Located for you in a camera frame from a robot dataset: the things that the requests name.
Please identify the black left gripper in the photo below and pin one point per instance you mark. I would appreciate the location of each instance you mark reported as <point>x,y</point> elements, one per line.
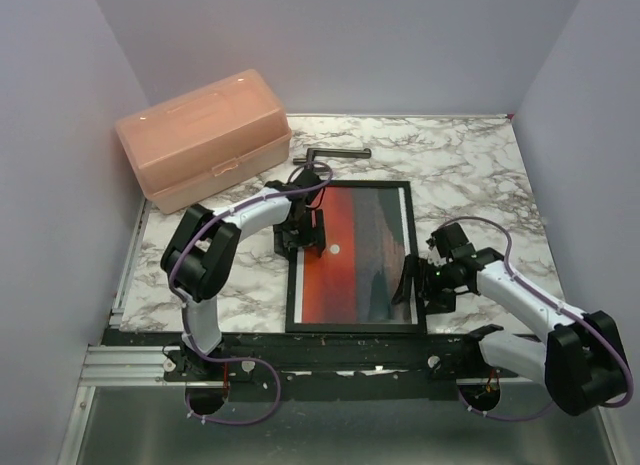
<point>316,237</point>

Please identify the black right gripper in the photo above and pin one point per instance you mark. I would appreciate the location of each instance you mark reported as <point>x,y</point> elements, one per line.
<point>437,303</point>

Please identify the light wooden picture frame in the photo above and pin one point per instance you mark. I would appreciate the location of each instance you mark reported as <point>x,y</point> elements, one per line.
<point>407,265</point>

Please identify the red sunset photo board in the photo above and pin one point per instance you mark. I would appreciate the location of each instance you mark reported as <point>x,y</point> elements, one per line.
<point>355,255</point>

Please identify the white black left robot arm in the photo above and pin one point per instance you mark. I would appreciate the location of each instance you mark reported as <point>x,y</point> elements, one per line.
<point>200,255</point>

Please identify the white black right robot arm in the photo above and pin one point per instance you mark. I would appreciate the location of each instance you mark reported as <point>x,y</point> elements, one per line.
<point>577,356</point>

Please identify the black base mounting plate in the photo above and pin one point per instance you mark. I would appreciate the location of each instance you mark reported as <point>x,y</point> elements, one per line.
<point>320,367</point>

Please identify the pink translucent plastic box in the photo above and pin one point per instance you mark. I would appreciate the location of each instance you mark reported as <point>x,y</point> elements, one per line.
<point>196,145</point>

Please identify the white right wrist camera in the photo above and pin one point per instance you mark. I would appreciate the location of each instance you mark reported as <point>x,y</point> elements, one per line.
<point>433,256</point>

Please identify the aluminium extrusion rail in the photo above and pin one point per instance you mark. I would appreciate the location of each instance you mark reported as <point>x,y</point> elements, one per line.
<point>125,366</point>

